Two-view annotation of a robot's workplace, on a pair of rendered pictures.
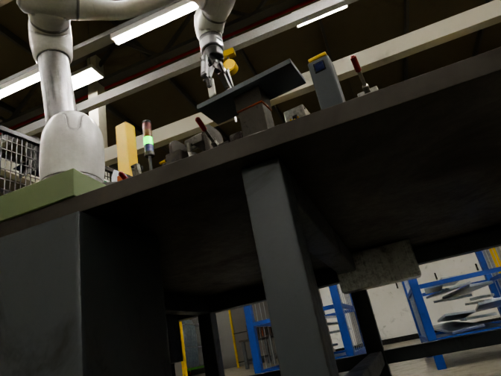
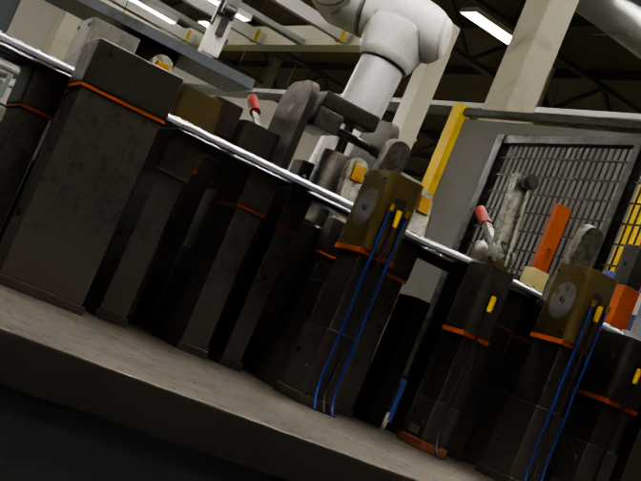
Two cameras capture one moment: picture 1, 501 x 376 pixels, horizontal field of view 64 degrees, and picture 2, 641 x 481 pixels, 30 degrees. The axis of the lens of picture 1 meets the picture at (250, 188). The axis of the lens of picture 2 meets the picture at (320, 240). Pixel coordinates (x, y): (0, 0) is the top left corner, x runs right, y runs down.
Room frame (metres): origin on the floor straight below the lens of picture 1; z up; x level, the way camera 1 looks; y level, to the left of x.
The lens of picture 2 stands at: (2.85, -1.32, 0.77)
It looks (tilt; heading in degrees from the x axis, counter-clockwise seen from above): 5 degrees up; 132
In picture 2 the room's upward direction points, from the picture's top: 23 degrees clockwise
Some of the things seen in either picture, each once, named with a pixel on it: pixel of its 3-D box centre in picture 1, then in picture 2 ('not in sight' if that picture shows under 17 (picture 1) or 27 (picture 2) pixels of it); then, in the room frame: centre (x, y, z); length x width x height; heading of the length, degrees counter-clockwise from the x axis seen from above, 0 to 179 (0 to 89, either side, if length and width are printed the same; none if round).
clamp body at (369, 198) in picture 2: not in sight; (353, 291); (1.78, -0.02, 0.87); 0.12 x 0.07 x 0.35; 156
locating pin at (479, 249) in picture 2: not in sight; (476, 258); (1.73, 0.32, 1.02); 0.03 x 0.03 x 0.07
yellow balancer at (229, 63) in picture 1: (233, 84); not in sight; (3.39, -0.04, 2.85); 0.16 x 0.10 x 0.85; 74
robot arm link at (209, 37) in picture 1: (212, 45); not in sight; (1.22, 0.04, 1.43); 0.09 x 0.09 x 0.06
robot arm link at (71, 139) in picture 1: (72, 151); not in sight; (0.95, 0.46, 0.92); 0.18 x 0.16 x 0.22; 27
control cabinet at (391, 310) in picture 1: (417, 274); not in sight; (9.02, -3.17, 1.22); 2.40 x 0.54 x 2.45; 75
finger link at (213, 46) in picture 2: not in sight; (217, 36); (1.26, 0.01, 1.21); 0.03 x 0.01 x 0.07; 55
